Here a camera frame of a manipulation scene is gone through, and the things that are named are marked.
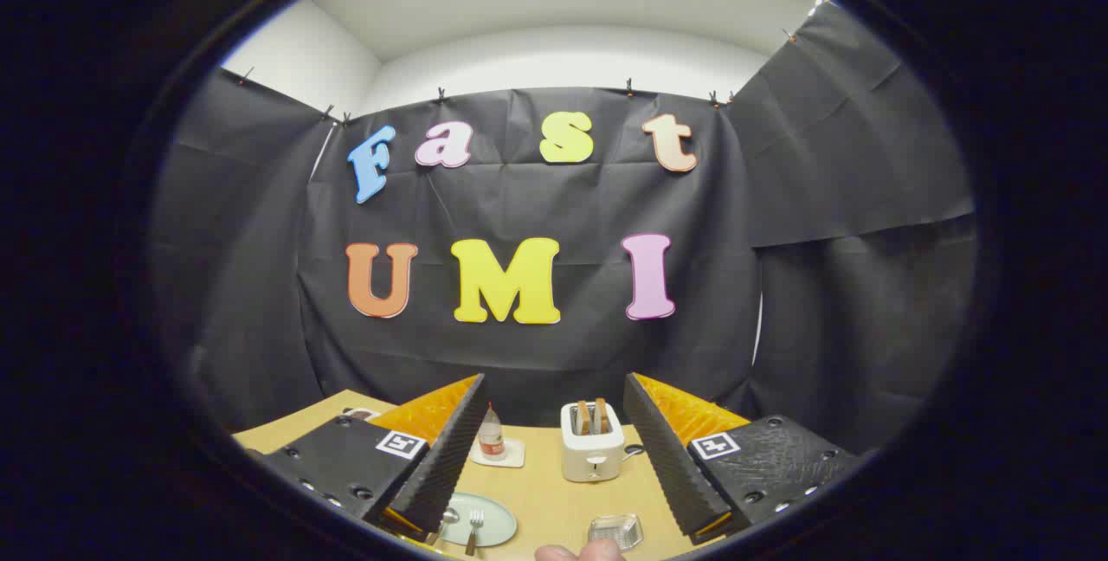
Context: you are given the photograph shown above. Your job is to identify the black backdrop cloth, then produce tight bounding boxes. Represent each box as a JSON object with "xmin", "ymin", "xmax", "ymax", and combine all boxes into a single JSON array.
[{"xmin": 147, "ymin": 0, "xmax": 979, "ymax": 458}]

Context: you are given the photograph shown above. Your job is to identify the clear water bottle red label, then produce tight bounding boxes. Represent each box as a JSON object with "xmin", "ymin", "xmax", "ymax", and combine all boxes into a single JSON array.
[{"xmin": 479, "ymin": 403, "xmax": 506, "ymax": 461}]

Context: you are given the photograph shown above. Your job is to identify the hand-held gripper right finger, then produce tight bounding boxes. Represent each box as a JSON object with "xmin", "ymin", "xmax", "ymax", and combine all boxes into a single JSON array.
[{"xmin": 623, "ymin": 372, "xmax": 866, "ymax": 545}]

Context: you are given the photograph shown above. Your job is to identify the metal spoon wooden handle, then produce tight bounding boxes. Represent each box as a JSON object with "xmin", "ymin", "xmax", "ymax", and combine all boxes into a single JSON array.
[{"xmin": 426, "ymin": 507, "xmax": 461, "ymax": 546}]

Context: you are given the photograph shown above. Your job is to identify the white square coaster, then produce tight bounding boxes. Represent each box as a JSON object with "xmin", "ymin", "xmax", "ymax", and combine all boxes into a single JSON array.
[{"xmin": 470, "ymin": 438, "xmax": 526, "ymax": 468}]

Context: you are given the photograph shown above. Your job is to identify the light green plate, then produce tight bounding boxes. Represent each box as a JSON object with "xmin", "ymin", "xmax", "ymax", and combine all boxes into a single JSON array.
[{"xmin": 437, "ymin": 493, "xmax": 518, "ymax": 548}]

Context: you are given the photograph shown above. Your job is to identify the perforated metal basket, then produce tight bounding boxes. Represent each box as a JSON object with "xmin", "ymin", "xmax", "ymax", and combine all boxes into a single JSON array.
[{"xmin": 588, "ymin": 513, "xmax": 644, "ymax": 551}]

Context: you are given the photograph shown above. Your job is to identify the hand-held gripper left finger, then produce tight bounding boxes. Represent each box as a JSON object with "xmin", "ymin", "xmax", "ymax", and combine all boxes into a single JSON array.
[{"xmin": 247, "ymin": 373, "xmax": 490, "ymax": 545}]

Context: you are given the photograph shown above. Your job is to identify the white toaster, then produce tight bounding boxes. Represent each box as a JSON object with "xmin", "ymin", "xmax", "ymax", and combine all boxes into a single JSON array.
[{"xmin": 560, "ymin": 401, "xmax": 626, "ymax": 483}]

